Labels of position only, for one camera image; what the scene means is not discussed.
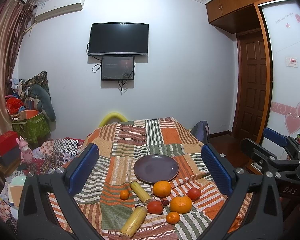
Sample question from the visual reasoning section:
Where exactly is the striped brown curtain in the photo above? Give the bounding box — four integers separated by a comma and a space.
0, 0, 36, 188

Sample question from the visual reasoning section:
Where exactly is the green storage box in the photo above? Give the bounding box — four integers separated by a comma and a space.
12, 113, 50, 144

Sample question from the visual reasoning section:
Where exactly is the wooden overhead cabinet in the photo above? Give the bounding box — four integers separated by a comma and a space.
206, 0, 272, 34

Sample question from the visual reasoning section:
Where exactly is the grey plush shark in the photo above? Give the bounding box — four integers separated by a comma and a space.
28, 84, 56, 122

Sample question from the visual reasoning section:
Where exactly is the pink rabbit toy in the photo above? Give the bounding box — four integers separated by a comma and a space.
15, 137, 33, 166

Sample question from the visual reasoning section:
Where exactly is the white air conditioner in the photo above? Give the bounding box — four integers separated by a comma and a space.
34, 0, 85, 22

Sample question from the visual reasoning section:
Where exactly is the black wall television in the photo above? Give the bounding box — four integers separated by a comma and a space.
88, 22, 149, 56

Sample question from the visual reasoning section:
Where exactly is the striped patchwork orange bedspread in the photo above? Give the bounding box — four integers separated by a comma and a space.
47, 116, 253, 240

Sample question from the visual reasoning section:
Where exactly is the purple round plate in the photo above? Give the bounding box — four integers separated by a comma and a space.
133, 154, 179, 184

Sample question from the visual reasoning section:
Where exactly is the blue grey bag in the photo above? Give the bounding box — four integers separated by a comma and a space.
190, 120, 210, 144

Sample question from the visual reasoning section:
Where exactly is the small tangerine front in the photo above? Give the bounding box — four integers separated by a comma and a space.
166, 211, 180, 225

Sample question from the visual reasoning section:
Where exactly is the small tangerine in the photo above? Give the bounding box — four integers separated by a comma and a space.
166, 211, 180, 225
120, 190, 129, 200

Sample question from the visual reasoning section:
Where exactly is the brown wooden door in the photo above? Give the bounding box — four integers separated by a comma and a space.
234, 31, 267, 141

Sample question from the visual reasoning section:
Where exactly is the red gift box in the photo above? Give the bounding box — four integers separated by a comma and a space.
0, 131, 20, 166

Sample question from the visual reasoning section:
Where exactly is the yellow corn cob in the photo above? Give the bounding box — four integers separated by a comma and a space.
120, 206, 147, 239
130, 181, 153, 205

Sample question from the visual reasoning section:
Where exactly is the mint green bowl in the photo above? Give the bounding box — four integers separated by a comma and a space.
10, 176, 27, 186

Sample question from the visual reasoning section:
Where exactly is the yellow foam tube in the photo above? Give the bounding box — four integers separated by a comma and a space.
99, 112, 128, 127

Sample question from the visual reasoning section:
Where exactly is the white wardrobe sliding door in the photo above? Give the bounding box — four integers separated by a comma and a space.
260, 0, 300, 138

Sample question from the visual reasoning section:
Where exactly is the large orange with sticker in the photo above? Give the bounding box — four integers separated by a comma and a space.
170, 196, 192, 214

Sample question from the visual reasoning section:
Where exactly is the small black wall monitor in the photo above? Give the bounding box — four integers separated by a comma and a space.
101, 56, 135, 81

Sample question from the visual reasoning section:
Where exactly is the dark red jujube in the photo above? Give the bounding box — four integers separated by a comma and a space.
161, 199, 170, 206

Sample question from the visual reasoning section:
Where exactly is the red tomato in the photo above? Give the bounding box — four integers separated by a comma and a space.
187, 187, 201, 202
147, 200, 164, 215

